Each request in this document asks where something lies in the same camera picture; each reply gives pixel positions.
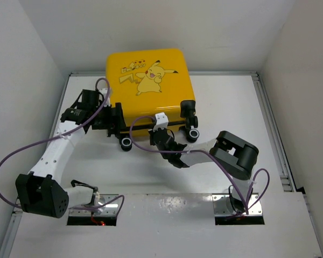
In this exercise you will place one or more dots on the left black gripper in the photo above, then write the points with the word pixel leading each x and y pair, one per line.
pixel 113 121

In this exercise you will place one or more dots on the yellow suitcase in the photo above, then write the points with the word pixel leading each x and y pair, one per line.
pixel 145 83

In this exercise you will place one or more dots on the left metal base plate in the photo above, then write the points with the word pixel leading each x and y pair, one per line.
pixel 107 201

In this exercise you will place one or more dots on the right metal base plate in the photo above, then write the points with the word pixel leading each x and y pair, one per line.
pixel 223 207

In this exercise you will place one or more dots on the white front panel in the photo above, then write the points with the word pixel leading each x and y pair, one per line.
pixel 174 226

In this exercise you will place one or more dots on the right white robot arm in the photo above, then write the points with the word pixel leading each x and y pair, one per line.
pixel 235 157

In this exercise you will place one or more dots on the metal base plate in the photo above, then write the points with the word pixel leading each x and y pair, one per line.
pixel 107 201
pixel 223 207

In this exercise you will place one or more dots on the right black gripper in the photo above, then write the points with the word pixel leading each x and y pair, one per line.
pixel 152 140

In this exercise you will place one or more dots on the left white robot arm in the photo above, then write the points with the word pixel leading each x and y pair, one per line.
pixel 40 191

